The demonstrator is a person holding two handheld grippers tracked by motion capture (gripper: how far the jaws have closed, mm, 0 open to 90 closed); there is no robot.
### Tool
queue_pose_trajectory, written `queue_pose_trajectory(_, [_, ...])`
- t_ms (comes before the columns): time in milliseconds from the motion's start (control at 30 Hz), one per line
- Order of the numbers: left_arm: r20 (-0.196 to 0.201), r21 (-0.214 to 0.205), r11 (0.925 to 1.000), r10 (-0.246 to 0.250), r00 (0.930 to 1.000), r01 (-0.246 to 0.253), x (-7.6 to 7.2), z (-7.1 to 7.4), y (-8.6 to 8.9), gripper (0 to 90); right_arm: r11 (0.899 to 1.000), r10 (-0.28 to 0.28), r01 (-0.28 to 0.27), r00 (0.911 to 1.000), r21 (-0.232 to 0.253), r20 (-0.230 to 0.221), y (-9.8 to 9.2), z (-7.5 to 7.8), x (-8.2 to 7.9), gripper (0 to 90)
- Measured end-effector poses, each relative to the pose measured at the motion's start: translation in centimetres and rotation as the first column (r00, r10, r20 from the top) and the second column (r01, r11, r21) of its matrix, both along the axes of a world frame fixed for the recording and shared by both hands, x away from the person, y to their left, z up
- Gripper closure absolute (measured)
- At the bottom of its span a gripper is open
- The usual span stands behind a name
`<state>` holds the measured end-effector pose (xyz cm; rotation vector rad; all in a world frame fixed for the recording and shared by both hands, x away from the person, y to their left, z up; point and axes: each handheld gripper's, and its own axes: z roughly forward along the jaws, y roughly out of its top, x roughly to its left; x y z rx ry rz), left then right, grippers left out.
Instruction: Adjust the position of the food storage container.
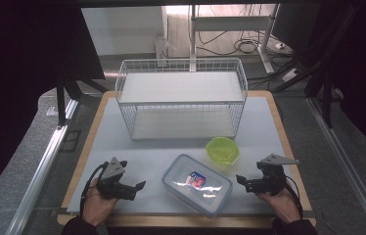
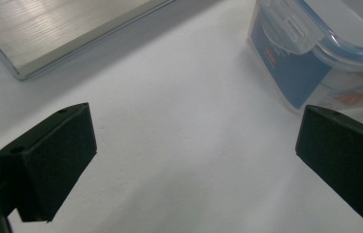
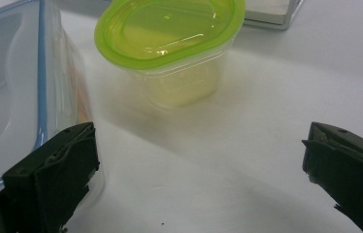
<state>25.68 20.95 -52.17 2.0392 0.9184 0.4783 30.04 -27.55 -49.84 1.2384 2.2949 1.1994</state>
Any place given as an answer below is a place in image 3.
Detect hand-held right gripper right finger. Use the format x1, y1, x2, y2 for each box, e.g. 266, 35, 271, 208
301, 121, 363, 233

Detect green plastic bowl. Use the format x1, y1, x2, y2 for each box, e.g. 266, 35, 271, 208
93, 0, 247, 110

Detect white wire rack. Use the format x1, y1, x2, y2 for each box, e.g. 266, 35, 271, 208
242, 0, 304, 31

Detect clear container with blue-rimmed lid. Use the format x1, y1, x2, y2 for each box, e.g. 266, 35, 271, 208
0, 0, 106, 208

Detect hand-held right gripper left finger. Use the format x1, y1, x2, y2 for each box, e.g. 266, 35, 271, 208
1, 121, 101, 233

